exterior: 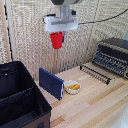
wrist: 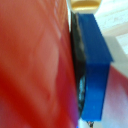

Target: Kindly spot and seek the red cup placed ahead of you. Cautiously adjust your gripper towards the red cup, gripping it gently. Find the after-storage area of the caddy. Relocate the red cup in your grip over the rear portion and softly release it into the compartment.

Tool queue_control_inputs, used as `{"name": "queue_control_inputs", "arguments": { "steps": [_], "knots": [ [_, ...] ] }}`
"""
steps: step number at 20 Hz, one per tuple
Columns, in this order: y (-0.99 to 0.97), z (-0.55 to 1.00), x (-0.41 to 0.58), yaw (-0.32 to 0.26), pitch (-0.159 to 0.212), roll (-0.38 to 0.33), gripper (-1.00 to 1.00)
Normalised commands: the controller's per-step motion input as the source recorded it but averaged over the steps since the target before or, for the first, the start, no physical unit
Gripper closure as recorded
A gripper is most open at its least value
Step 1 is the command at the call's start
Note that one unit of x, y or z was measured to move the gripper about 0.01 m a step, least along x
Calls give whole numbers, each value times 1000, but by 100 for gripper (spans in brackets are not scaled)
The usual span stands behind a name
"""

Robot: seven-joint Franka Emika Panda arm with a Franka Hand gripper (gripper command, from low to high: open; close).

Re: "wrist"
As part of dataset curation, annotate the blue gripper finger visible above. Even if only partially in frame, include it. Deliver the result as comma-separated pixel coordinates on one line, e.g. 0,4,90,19
69,12,115,121

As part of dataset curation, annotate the red plastic cup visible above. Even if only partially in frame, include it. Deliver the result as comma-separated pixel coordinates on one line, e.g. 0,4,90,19
0,0,81,128

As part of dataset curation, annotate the white bowl with yellow food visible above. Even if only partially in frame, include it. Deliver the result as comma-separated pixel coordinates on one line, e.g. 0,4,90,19
66,0,102,15

